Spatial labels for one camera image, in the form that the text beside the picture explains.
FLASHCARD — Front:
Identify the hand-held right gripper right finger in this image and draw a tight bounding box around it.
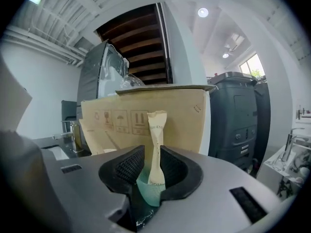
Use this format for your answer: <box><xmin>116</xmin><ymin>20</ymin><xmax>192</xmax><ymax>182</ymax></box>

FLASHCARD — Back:
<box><xmin>147</xmin><ymin>146</ymin><xmax>280</xmax><ymax>233</ymax></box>

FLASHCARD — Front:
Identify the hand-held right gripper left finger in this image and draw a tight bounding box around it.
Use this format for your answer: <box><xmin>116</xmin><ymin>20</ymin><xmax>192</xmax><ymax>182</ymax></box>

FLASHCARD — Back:
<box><xmin>41</xmin><ymin>145</ymin><xmax>145</xmax><ymax>233</ymax></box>

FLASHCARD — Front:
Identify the green cup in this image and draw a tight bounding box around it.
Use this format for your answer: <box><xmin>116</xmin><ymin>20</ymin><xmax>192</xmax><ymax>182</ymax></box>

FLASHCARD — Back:
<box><xmin>136</xmin><ymin>166</ymin><xmax>167</xmax><ymax>207</ymax></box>

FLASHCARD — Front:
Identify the white rectangular sink basin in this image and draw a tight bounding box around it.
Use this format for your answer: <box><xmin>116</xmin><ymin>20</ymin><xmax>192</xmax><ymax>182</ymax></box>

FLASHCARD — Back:
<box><xmin>41</xmin><ymin>146</ymin><xmax>70</xmax><ymax>161</ymax></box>

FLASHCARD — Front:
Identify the chrome faucet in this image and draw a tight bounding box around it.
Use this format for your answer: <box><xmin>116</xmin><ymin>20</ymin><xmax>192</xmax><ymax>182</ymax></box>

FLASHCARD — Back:
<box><xmin>52</xmin><ymin>120</ymin><xmax>85</xmax><ymax>159</ymax></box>
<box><xmin>280</xmin><ymin>127</ymin><xmax>309</xmax><ymax>162</ymax></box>

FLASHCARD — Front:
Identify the brown cardboard box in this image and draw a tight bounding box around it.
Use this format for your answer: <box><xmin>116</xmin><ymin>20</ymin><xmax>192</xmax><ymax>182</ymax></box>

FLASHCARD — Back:
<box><xmin>79</xmin><ymin>83</ymin><xmax>217</xmax><ymax>156</ymax></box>

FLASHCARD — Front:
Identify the black tall appliance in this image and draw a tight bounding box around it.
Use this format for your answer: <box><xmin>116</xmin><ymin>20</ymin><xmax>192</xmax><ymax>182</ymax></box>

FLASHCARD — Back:
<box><xmin>252</xmin><ymin>80</ymin><xmax>272</xmax><ymax>165</ymax></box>
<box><xmin>207</xmin><ymin>71</ymin><xmax>258</xmax><ymax>172</ymax></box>

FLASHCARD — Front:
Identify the silver ribbed upper appliance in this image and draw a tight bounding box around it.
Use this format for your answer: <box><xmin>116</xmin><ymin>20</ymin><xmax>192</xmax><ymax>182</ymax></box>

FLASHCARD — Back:
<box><xmin>76</xmin><ymin>40</ymin><xmax>129</xmax><ymax>101</ymax></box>

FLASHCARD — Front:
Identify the clear plastic wrap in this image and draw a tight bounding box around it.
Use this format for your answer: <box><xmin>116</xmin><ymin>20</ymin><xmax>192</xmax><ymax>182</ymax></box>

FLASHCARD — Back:
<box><xmin>119</xmin><ymin>73</ymin><xmax>146</xmax><ymax>90</ymax></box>

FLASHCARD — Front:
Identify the large glass window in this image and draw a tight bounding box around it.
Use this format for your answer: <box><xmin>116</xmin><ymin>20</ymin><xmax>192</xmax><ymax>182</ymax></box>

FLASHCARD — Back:
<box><xmin>239</xmin><ymin>53</ymin><xmax>265</xmax><ymax>79</ymax></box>

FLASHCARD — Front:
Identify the brown wooden staircase underside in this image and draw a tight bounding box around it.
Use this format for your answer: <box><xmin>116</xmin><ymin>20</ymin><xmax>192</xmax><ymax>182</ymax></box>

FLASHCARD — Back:
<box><xmin>96</xmin><ymin>3</ymin><xmax>173</xmax><ymax>84</ymax></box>

